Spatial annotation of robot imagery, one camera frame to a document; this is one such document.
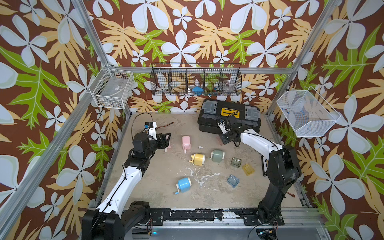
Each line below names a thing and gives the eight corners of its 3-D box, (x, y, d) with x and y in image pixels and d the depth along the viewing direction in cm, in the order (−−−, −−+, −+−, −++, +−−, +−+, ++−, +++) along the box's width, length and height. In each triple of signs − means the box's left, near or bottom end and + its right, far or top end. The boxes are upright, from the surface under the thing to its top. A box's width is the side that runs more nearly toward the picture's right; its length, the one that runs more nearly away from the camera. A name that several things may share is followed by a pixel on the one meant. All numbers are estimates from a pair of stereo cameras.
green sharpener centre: (208, 162, 95) (209, 157, 89) (207, 154, 98) (208, 149, 92) (223, 162, 95) (225, 157, 89) (222, 154, 98) (224, 149, 92)
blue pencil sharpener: (176, 194, 83) (175, 190, 77) (177, 181, 87) (176, 177, 81) (191, 194, 83) (191, 190, 77) (191, 181, 87) (191, 177, 81)
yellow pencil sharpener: (190, 163, 94) (190, 158, 88) (192, 157, 97) (192, 151, 91) (203, 167, 92) (204, 162, 86) (205, 161, 95) (206, 155, 89)
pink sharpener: (182, 153, 99) (181, 147, 93) (182, 141, 105) (182, 135, 99) (190, 153, 99) (190, 148, 93) (190, 141, 105) (190, 135, 99)
